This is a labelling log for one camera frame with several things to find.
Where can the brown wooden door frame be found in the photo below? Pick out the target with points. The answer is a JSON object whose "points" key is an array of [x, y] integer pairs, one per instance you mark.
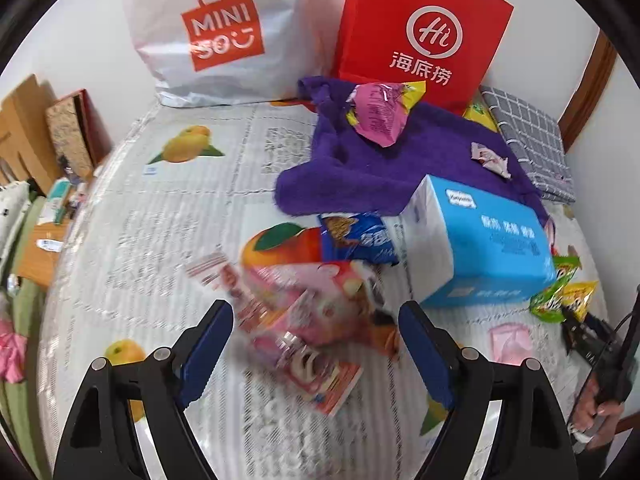
{"points": [[592, 80]]}

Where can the red paper bag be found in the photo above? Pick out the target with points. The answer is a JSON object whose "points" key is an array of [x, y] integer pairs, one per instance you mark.
{"points": [[425, 25]]}

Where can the person's right hand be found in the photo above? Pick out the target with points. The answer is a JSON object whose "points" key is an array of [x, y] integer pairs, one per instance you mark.
{"points": [[590, 415]]}

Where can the pale pink sachet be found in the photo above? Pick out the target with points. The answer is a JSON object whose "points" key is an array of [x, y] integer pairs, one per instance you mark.
{"points": [[510, 342]]}

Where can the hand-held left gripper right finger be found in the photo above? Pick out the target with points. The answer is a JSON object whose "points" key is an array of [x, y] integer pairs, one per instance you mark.
{"points": [[420, 345]]}

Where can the white pink candy wrapper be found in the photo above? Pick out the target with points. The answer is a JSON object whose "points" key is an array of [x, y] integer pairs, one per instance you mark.
{"points": [[490, 160]]}

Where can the pink cloth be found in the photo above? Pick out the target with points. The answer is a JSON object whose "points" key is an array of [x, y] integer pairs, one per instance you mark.
{"points": [[10, 355]]}

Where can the pink and yellow snack packet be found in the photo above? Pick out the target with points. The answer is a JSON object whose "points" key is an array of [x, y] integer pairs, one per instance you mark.
{"points": [[380, 110]]}

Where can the green cloth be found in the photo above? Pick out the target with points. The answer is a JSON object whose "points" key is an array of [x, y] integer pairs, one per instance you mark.
{"points": [[22, 410]]}

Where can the blue snack packet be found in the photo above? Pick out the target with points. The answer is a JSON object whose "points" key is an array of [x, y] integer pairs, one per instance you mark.
{"points": [[360, 240]]}

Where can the wooden bedside table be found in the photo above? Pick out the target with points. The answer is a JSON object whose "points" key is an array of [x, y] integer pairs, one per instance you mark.
{"points": [[40, 260]]}

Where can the person's right forearm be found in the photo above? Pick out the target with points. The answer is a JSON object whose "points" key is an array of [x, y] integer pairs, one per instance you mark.
{"points": [[595, 460]]}

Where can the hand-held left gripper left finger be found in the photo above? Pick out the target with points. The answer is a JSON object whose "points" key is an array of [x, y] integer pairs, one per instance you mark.
{"points": [[210, 345]]}

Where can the blue tissue pack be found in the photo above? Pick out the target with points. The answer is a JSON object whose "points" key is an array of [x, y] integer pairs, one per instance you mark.
{"points": [[480, 240]]}

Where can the grey checked cloth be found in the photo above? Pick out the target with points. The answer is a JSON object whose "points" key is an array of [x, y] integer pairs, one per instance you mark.
{"points": [[530, 135]]}

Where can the light wooden board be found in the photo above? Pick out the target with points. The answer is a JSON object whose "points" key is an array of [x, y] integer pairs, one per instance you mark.
{"points": [[25, 130]]}

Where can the purple towel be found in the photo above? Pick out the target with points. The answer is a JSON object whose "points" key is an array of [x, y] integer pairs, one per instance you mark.
{"points": [[400, 170]]}

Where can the white plastic shopping bag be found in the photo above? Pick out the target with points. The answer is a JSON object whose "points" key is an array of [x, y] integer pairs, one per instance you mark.
{"points": [[225, 25]]}

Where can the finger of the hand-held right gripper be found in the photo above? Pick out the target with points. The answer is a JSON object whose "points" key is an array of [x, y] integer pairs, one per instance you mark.
{"points": [[580, 332]]}

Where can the fruit print bed sheet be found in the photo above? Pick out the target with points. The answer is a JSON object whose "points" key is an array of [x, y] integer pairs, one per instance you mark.
{"points": [[175, 220]]}

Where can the yellow green snack packet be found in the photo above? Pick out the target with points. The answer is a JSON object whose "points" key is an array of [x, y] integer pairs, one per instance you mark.
{"points": [[481, 116]]}

